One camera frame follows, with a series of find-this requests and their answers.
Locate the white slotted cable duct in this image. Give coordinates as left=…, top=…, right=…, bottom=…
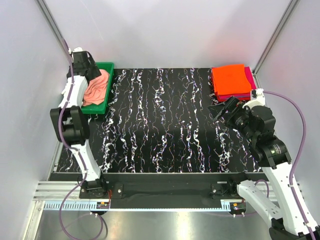
left=44, top=200, right=231, bottom=212

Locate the magenta folded t-shirt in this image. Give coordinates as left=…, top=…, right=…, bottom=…
left=216, top=66, right=257, bottom=99

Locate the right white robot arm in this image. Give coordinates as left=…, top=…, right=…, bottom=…
left=209, top=88, right=320, bottom=240

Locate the salmon pink t-shirt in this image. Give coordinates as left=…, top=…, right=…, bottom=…
left=83, top=69, right=110, bottom=107

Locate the left aluminium frame post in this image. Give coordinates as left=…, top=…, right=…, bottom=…
left=35, top=0, right=70, bottom=57

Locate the black marbled table mat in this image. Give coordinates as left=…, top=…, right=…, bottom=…
left=53, top=67, right=263, bottom=174

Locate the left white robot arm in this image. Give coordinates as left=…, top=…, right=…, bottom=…
left=49, top=47, right=110, bottom=199

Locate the green plastic bin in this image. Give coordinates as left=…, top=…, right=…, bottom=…
left=81, top=62, right=114, bottom=115

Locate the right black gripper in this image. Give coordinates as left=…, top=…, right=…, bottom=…
left=207, top=95, right=257, bottom=142

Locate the right aluminium frame post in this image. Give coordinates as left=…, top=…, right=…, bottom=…
left=252, top=0, right=300, bottom=76

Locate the orange folded t-shirt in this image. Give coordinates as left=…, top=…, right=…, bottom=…
left=212, top=64, right=252, bottom=96

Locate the aluminium frame post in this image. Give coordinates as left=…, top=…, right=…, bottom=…
left=35, top=0, right=70, bottom=57
left=252, top=0, right=300, bottom=76

